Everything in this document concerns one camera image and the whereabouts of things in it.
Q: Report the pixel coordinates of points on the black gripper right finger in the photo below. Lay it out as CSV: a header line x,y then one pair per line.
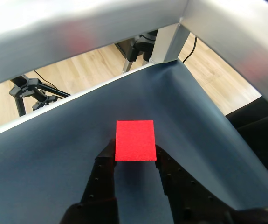
x,y
187,198

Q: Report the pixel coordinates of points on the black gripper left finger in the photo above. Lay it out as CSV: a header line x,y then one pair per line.
x,y
98,186

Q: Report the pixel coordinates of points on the red cube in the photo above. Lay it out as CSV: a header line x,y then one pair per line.
x,y
135,140

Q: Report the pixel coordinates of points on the dark grey-blue table mat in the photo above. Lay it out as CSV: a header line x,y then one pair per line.
x,y
54,151

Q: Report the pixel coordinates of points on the black bulky object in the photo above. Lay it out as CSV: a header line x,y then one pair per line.
x,y
255,121

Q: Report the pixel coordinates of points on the black tripod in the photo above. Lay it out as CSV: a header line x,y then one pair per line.
x,y
29,88

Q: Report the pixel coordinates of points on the black stand with silver legs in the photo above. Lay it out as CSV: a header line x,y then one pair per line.
x,y
138,46

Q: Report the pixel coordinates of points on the aluminium frame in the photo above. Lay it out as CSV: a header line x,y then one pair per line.
x,y
77,30

